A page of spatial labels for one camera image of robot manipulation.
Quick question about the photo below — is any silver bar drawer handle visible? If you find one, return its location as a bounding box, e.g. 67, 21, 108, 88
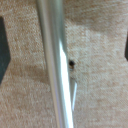
35, 0, 79, 128

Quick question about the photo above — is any gripper left finger with blue tip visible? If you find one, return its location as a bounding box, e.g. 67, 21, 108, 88
0, 16, 12, 85

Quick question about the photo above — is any gripper right finger with blue tip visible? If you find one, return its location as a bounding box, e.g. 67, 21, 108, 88
124, 31, 128, 62

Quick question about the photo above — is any brown drawer with silver handle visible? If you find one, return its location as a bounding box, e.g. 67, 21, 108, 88
0, 0, 128, 128

